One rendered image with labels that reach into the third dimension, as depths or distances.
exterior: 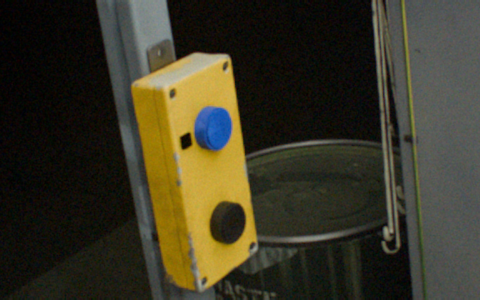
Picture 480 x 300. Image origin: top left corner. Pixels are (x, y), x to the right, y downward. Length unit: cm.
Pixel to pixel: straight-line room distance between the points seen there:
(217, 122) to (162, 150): 7
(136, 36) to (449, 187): 64
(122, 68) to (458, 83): 55
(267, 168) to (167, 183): 149
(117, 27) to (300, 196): 133
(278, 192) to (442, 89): 102
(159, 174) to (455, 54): 54
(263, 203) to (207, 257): 125
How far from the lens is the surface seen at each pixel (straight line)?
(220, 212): 120
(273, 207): 243
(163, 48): 119
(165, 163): 116
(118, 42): 119
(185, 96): 114
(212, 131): 116
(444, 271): 169
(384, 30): 166
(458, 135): 157
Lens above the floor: 188
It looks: 22 degrees down
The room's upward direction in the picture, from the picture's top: 8 degrees counter-clockwise
